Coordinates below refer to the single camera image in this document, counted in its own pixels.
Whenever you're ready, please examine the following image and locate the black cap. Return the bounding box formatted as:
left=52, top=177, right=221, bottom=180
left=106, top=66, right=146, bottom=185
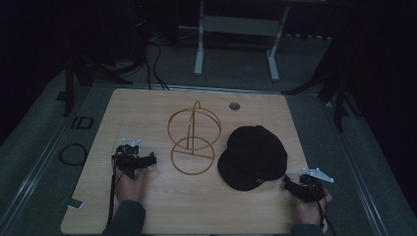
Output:
left=216, top=124, right=289, bottom=192

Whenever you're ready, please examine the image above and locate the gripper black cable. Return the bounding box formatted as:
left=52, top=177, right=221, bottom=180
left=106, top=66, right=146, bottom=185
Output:
left=315, top=196, right=337, bottom=236
left=105, top=170, right=126, bottom=229

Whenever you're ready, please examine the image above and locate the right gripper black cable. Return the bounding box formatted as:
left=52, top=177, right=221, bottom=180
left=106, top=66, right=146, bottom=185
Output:
left=315, top=196, right=337, bottom=236

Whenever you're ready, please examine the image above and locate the black floor cable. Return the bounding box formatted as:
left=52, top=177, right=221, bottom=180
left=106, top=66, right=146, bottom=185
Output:
left=144, top=40, right=171, bottom=91

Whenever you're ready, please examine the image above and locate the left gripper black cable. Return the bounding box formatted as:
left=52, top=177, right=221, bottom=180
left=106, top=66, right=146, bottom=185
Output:
left=105, top=170, right=126, bottom=229

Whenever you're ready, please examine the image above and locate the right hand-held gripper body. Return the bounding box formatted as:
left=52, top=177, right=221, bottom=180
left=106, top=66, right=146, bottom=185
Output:
left=290, top=167, right=334, bottom=204

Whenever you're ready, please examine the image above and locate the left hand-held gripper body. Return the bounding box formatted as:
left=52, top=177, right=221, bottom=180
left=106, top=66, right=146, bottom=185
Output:
left=111, top=138, right=150, bottom=180

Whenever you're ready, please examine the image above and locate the person's left hand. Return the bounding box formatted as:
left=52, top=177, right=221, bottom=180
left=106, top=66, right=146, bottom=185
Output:
left=113, top=163, right=149, bottom=204

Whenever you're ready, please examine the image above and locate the person's right hand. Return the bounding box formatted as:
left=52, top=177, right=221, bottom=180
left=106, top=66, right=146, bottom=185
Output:
left=292, top=189, right=333, bottom=227

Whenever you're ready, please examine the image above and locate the white metal table frame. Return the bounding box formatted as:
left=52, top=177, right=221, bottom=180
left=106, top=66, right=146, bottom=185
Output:
left=194, top=0, right=328, bottom=83

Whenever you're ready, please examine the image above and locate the black tripod stand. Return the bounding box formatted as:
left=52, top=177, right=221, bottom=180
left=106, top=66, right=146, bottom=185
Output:
left=63, top=0, right=155, bottom=118
left=282, top=19, right=364, bottom=133

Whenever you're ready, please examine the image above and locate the gold wire hat stand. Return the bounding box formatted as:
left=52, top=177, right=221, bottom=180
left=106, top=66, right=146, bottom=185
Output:
left=167, top=99, right=222, bottom=176

